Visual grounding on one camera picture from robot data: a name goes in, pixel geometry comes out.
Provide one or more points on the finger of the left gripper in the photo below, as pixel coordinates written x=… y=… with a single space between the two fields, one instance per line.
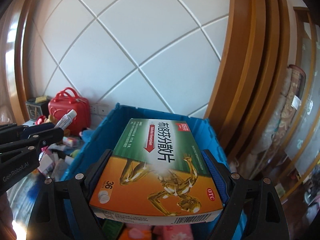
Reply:
x=47 y=137
x=37 y=129

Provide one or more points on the red toy suitcase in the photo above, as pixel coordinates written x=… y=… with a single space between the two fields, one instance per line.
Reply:
x=65 y=101

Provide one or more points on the pink tissue pack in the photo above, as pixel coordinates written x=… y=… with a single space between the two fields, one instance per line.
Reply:
x=172 y=232

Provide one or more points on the orange dress pig plush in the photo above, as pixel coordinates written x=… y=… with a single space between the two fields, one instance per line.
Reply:
x=136 y=233

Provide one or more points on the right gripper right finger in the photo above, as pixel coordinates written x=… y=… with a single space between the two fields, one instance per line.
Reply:
x=257 y=200

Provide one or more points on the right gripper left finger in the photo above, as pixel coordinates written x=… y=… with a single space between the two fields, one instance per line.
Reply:
x=62 y=208

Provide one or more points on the blue plastic storage crate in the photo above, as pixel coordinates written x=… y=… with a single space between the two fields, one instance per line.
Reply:
x=107 y=134

